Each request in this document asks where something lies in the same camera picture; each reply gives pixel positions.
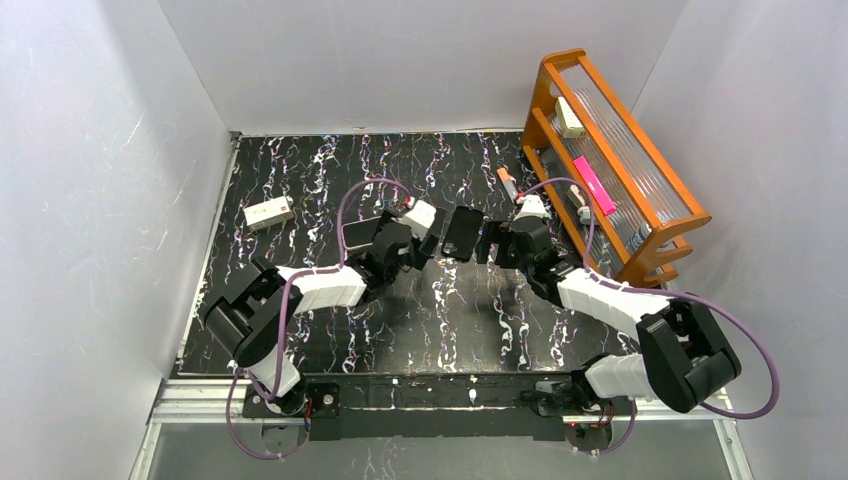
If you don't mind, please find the cream white box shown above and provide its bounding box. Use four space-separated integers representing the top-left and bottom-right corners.
552 96 587 139

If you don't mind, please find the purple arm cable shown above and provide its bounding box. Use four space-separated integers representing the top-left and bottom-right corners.
519 177 782 457
225 177 415 462

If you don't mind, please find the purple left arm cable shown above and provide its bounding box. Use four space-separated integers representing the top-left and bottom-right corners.
225 177 415 462

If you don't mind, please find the white red small box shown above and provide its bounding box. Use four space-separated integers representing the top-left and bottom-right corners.
243 196 294 232

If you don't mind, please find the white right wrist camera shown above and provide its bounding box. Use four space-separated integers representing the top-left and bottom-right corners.
513 194 550 221

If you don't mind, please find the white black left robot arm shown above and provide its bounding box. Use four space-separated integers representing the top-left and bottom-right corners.
199 202 446 400

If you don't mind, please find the orange wooden shelf rack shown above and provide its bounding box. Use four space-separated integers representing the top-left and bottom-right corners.
521 49 712 287

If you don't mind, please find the pink cased smartphone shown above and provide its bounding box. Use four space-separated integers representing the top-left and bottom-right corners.
342 216 381 252

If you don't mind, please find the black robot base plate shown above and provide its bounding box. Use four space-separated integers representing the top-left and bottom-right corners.
241 373 627 451

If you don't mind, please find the white grey small device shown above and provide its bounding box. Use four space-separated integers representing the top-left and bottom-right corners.
567 185 595 227

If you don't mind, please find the black phone case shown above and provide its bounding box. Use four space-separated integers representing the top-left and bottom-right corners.
441 206 485 262

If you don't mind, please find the orange grey marker pen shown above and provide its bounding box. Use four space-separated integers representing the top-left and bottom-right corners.
496 167 520 204

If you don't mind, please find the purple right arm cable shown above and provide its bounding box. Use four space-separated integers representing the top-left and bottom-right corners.
519 177 782 457

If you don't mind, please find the pink flat box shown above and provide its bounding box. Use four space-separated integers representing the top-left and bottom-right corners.
573 156 617 215

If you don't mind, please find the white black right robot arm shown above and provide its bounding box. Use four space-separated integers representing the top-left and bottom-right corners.
477 216 742 413

